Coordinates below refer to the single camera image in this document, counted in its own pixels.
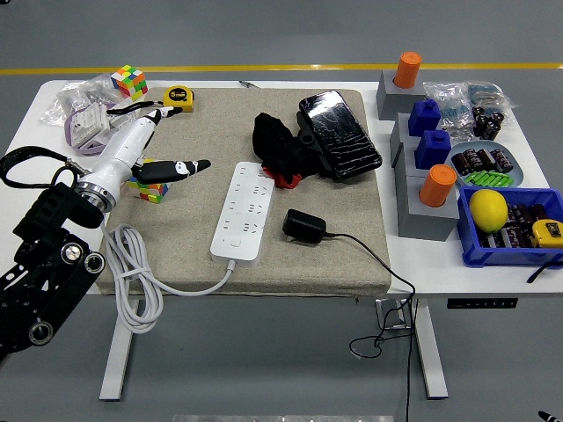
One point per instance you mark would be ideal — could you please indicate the small grey pen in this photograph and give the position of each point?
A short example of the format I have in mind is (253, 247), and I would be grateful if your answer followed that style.
(245, 83)

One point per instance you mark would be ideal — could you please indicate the standing dark capacitors cluster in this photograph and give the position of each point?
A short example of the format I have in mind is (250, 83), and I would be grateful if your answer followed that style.
(488, 122)

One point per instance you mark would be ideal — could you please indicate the black plug adapter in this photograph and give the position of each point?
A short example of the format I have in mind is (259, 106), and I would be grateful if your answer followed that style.
(303, 225)

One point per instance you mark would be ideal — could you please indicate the yellow tape measure dark label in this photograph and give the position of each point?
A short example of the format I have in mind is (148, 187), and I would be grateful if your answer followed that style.
(547, 233)

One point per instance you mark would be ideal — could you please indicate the wide orange cylinder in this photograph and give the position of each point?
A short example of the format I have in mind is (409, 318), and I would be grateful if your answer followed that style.
(436, 186)

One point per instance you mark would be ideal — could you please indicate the silver metal plate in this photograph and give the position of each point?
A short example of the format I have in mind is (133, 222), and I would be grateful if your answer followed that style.
(281, 419)

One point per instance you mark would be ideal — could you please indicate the dark capacitors pile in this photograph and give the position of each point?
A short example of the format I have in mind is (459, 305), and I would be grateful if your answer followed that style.
(516, 228)

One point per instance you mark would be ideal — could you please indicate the black and red cloth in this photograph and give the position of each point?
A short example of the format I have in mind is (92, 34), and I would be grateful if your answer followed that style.
(275, 140)

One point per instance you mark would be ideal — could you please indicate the blue plastic bin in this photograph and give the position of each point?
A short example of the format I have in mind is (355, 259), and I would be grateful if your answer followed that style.
(506, 258)

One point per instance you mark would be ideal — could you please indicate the clear bag of white parts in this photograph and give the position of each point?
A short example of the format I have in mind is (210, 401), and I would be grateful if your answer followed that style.
(70, 99)

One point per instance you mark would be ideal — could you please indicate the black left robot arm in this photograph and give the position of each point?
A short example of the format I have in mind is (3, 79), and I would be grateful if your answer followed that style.
(44, 272)

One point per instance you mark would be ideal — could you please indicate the dark capacitor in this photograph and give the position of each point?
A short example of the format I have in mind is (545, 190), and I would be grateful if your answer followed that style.
(502, 160)
(462, 163)
(486, 158)
(473, 158)

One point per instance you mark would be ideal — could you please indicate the clear bag of small parts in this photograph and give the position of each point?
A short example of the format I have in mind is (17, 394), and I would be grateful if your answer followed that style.
(446, 101)

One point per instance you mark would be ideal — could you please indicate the metal bracket under table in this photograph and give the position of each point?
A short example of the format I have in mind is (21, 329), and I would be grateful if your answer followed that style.
(382, 314)

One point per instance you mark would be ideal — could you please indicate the white plastic parts holder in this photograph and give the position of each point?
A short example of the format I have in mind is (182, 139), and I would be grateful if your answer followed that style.
(90, 121)

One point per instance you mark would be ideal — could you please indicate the large colourful puzzle cube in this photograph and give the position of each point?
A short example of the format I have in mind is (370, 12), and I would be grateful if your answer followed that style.
(154, 193)

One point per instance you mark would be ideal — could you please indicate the large grey block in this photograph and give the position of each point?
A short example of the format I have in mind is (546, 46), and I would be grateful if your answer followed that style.
(422, 224)

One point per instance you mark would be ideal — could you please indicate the green batteries row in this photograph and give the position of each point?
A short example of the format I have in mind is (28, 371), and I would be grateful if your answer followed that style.
(488, 178)

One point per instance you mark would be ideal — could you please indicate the light blue plate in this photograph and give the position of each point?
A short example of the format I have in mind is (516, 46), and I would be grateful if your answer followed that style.
(518, 173)

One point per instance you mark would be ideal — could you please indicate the purple tray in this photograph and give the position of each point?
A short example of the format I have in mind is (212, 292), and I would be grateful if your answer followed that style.
(88, 151)

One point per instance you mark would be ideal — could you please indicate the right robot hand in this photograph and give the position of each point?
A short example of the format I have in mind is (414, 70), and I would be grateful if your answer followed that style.
(552, 417)

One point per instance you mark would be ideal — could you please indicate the blue block with knob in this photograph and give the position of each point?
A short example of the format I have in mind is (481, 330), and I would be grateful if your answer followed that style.
(433, 149)
(423, 118)

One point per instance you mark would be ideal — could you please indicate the black phone stand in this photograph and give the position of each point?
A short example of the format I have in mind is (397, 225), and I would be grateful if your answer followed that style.
(304, 132)

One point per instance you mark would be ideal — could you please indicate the grey-brown fabric mat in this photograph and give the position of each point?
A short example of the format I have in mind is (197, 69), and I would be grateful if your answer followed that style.
(211, 132)

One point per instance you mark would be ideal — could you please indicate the white power strip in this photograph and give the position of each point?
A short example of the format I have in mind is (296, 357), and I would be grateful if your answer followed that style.
(242, 211)

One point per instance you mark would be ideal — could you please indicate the small colourful puzzle cube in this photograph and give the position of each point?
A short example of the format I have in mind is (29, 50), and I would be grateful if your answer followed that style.
(128, 82)

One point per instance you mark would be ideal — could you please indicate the yellow lemon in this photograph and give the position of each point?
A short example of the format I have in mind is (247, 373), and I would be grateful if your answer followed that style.
(488, 211)

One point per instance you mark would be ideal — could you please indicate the clear bag of blue parts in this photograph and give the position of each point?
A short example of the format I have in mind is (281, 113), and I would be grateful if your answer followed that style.
(486, 92)

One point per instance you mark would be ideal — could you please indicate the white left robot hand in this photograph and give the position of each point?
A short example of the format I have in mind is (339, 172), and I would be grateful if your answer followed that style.
(119, 154)

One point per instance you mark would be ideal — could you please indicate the black table control panel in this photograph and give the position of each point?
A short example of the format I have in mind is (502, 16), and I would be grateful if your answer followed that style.
(481, 303)

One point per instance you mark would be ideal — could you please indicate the white table leg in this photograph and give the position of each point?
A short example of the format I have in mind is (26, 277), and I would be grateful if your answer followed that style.
(431, 360)
(116, 360)

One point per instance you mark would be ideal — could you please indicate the short orange cylinder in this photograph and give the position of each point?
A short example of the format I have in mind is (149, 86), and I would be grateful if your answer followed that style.
(407, 70)

